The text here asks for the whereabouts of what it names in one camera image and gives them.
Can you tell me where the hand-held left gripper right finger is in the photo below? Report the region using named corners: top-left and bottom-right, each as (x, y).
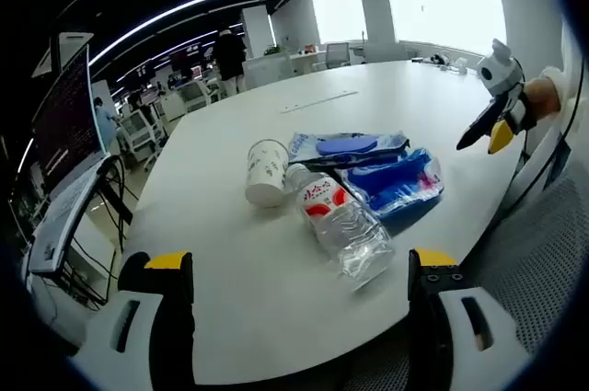
top-left (407, 247), bottom-right (530, 391)

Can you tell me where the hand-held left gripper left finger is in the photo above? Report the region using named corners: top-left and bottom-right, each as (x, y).
top-left (68, 250), bottom-right (195, 391)

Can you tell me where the blue floral tissue packet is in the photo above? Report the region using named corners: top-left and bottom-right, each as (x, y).
top-left (334, 147), bottom-right (445, 220)

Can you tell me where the clear plastic water bottle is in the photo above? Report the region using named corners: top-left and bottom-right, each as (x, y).
top-left (284, 163), bottom-right (397, 283)

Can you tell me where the blue sponge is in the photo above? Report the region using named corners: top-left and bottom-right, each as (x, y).
top-left (287, 130), bottom-right (411, 169)

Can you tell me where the white patterned paper cup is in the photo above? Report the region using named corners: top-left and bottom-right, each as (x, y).
top-left (245, 138), bottom-right (291, 209)

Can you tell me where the person's right hand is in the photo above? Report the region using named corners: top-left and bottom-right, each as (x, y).
top-left (524, 77), bottom-right (560, 117)

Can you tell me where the white table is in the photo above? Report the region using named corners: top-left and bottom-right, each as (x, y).
top-left (122, 59), bottom-right (540, 387)

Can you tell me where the grey mesh chair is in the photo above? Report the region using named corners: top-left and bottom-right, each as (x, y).
top-left (404, 173), bottom-right (586, 391)

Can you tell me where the black monitor stand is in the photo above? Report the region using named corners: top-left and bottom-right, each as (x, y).
top-left (94, 155), bottom-right (135, 254)

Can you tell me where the grey office chair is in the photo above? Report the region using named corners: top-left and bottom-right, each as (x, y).
top-left (323, 41), bottom-right (352, 71)

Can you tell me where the white table socket strip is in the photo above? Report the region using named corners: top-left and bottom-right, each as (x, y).
top-left (279, 89), bottom-right (360, 115)

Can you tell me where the large computer monitor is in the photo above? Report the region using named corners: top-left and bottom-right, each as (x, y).
top-left (30, 43), bottom-right (112, 190)

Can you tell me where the black cable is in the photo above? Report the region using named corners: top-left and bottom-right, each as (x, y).
top-left (486, 59), bottom-right (586, 229)

